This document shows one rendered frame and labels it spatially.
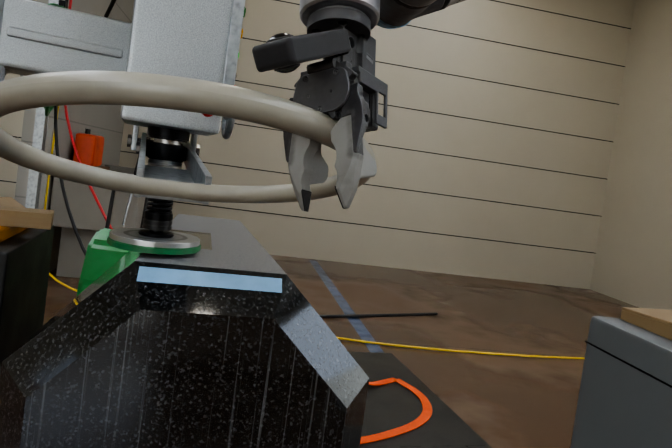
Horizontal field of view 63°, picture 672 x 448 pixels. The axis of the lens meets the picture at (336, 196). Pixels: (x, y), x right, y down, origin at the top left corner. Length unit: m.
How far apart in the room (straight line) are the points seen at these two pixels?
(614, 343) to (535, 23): 6.67
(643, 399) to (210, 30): 1.17
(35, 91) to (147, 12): 0.80
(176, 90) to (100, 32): 1.49
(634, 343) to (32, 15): 1.83
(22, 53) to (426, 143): 5.55
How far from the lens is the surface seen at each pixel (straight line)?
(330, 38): 0.57
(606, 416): 1.30
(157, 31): 1.33
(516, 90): 7.47
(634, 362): 1.22
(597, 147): 8.03
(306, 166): 0.58
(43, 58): 1.97
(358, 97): 0.55
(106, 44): 1.98
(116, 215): 4.45
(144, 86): 0.51
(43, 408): 1.31
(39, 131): 4.13
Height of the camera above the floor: 1.08
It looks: 2 degrees down
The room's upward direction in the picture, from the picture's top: 8 degrees clockwise
